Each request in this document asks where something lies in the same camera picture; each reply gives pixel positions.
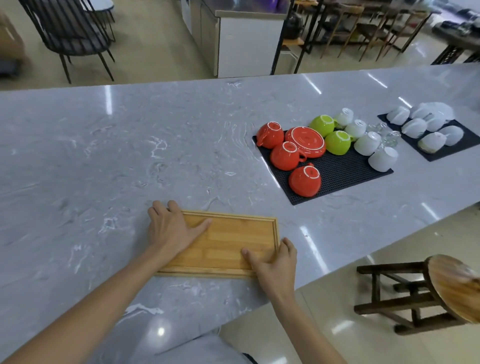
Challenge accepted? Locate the person's left hand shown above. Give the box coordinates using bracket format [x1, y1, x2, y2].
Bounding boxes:
[146, 199, 214, 260]

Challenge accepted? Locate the person's right hand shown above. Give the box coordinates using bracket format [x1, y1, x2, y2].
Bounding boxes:
[241, 237, 298, 297]

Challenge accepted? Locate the person's left forearm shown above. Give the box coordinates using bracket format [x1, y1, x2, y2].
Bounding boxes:
[0, 243, 181, 364]

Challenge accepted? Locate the person's right forearm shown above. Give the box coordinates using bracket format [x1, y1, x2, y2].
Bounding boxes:
[268, 286, 348, 364]

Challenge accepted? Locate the person's light grey shirt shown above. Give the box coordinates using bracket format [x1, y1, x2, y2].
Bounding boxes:
[149, 331, 260, 364]

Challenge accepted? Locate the grey marble table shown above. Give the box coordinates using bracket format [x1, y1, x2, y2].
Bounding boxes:
[0, 62, 480, 364]

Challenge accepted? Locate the red ceramic cups group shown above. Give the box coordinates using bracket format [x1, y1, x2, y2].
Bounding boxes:
[284, 126, 327, 159]

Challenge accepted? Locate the green ceramic cup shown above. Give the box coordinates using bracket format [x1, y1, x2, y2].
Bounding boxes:
[324, 130, 355, 157]
[308, 114, 338, 138]

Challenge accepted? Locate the small white ceramic cup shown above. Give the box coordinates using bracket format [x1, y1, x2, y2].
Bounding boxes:
[343, 119, 368, 140]
[353, 131, 383, 157]
[333, 107, 355, 127]
[367, 146, 399, 173]

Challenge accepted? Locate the wooden bar stool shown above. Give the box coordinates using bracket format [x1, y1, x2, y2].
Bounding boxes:
[353, 254, 480, 337]

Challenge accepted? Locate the cluster of white teacups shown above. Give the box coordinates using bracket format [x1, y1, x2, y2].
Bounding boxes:
[385, 101, 466, 155]

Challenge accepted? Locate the white counter cabinet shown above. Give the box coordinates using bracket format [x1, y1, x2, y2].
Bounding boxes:
[179, 0, 292, 79]

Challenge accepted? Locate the black slatted chair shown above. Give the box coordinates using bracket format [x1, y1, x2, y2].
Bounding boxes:
[17, 0, 116, 85]

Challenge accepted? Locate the black metal rack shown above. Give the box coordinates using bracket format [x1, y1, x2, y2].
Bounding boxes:
[269, 0, 325, 76]

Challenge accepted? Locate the round white table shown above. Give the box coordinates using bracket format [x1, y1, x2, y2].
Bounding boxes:
[80, 0, 115, 23]

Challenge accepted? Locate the black bag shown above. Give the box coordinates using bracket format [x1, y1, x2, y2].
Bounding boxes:
[283, 11, 305, 40]

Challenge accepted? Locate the brown cardboard box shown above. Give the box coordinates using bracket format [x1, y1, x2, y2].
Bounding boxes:
[0, 11, 29, 78]

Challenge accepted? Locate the wooden dining chair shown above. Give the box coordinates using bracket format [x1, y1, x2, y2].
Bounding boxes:
[386, 9, 432, 57]
[354, 7, 398, 63]
[320, 3, 365, 59]

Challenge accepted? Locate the dark side table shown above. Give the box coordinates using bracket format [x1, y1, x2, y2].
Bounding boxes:
[431, 7, 480, 65]

